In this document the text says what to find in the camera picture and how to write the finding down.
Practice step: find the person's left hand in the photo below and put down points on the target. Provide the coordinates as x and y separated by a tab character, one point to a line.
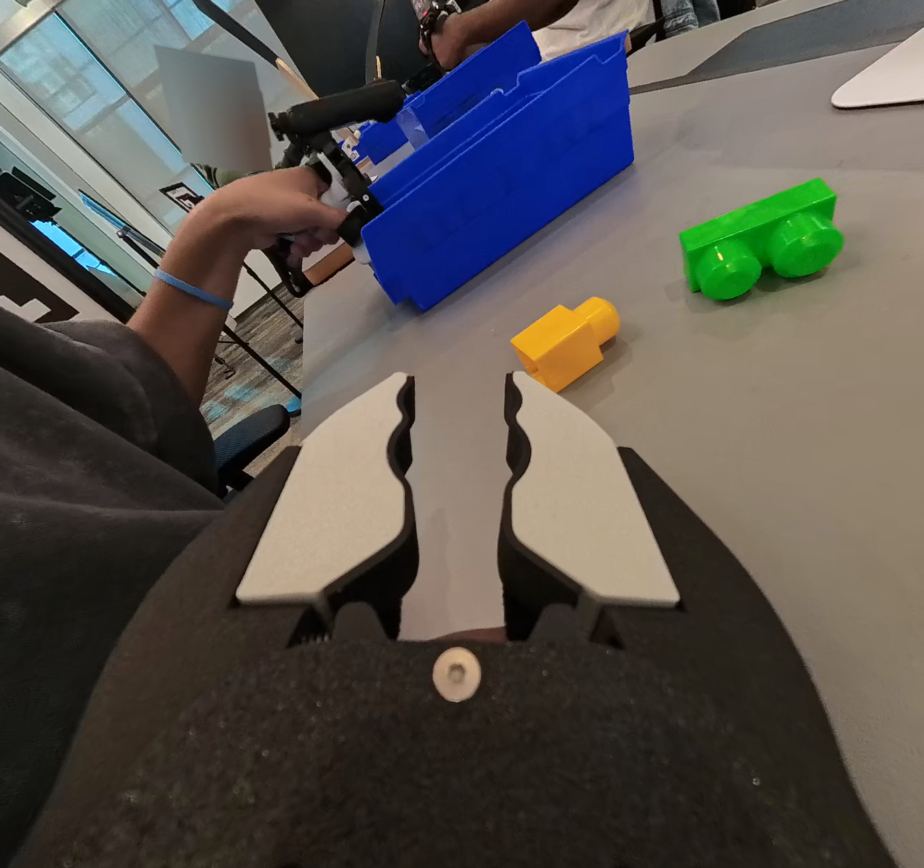
245	218

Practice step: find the green two-stud toy block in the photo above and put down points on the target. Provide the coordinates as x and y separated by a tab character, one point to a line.
758	225

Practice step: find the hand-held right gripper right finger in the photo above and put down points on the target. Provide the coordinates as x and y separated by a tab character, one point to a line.
585	507

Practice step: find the black office chair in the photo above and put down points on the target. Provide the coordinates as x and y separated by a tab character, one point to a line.
252	435

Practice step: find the person's left forearm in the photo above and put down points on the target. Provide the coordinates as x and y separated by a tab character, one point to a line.
180	337

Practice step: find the black white marker sign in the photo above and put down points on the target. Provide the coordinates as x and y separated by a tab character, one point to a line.
180	196
29	290

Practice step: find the white tablet stand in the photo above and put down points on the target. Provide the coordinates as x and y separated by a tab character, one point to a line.
888	81

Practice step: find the black wall screen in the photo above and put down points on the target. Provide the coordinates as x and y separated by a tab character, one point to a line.
325	16

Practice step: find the blue wristband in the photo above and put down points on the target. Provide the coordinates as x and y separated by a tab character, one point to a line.
188	289

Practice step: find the person's grey sweatshirt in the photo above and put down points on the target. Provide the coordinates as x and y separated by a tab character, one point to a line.
86	521

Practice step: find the yellow one-stud toy block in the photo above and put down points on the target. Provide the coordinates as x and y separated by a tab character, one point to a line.
556	348

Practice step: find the grey desk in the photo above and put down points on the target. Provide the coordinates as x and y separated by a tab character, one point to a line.
722	413

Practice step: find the dark grey desk mat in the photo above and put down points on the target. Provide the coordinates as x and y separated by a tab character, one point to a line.
794	45

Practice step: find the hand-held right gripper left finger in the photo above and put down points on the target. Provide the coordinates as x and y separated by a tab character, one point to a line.
332	507

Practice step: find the cluster of blue bins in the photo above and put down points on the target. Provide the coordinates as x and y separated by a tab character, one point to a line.
476	81

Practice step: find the blue plastic bin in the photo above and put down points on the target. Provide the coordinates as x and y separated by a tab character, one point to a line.
505	196

